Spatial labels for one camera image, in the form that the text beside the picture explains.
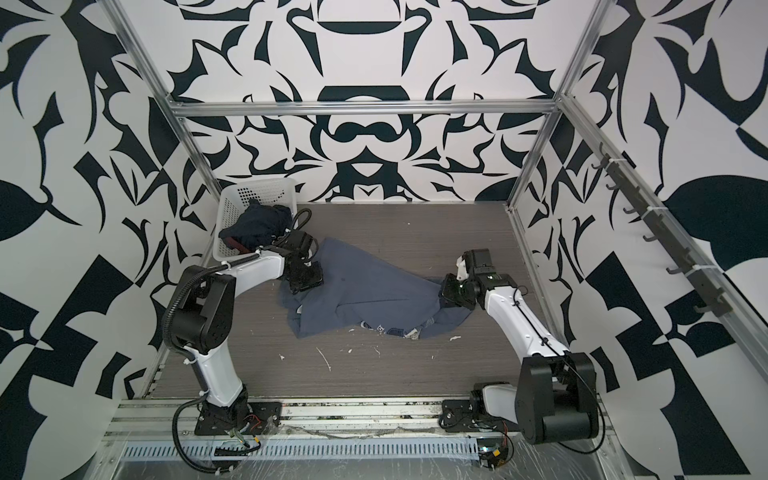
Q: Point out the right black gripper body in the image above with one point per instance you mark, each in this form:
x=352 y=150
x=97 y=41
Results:
x=459 y=292

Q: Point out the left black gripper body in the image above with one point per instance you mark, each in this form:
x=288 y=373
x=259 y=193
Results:
x=310 y=277

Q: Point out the blue-grey tank top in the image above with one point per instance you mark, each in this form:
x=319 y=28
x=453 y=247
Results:
x=361 y=289

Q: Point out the white plastic laundry basket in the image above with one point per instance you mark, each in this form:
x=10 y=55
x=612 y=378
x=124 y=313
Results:
x=235 y=199

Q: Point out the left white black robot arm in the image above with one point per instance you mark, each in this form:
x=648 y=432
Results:
x=198 y=320

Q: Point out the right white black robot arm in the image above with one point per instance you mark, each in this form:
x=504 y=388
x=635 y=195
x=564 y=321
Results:
x=555 y=399

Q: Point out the dark navy tank top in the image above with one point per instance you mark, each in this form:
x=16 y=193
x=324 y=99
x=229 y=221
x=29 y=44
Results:
x=259 y=225

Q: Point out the maroon tank top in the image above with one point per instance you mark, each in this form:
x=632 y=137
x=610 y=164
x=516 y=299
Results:
x=233 y=244

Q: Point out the green circuit board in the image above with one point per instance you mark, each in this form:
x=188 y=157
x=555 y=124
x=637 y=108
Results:
x=494 y=453

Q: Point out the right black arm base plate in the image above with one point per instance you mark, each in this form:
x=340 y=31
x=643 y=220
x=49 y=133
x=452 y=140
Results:
x=464 y=416

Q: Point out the white slotted cable duct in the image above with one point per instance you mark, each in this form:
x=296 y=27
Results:
x=460 y=448

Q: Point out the aluminium front rail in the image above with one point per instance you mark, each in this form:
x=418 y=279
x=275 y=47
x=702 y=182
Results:
x=346 y=416

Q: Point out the aluminium frame back crossbar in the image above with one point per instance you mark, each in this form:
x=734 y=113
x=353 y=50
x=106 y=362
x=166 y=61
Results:
x=373 y=107

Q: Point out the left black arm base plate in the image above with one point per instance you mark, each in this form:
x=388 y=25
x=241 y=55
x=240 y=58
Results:
x=253 y=418

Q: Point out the grey wall hook rack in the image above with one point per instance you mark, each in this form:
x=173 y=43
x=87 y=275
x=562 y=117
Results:
x=666 y=231

